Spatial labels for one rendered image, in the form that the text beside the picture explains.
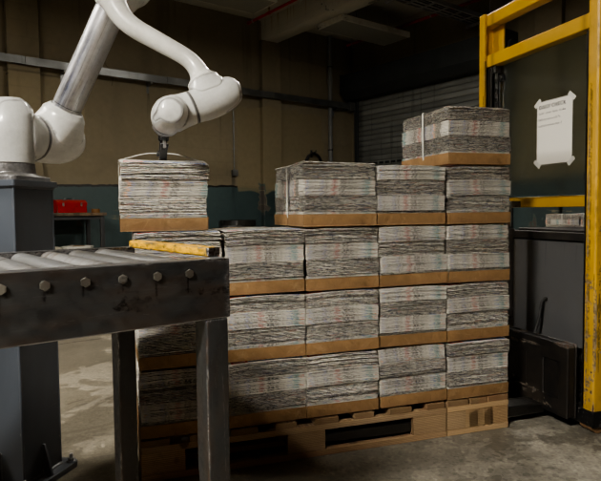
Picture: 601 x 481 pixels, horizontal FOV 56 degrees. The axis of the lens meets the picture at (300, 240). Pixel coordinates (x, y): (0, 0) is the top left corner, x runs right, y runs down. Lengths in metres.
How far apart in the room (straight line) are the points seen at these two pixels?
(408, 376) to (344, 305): 0.39
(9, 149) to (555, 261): 2.26
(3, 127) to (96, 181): 6.77
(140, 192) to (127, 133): 7.11
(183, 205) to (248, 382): 0.65
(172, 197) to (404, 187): 0.85
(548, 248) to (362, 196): 1.10
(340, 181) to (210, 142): 7.59
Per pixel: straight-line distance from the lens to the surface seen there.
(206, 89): 1.78
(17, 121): 2.05
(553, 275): 2.85
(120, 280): 1.05
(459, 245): 2.29
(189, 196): 1.92
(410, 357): 2.24
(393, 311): 2.18
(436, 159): 2.34
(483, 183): 2.35
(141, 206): 1.92
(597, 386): 2.56
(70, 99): 2.18
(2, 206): 2.00
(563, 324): 2.83
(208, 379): 1.17
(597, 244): 2.46
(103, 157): 8.84
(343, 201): 2.06
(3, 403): 2.11
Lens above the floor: 0.89
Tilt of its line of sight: 3 degrees down
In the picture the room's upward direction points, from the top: 1 degrees counter-clockwise
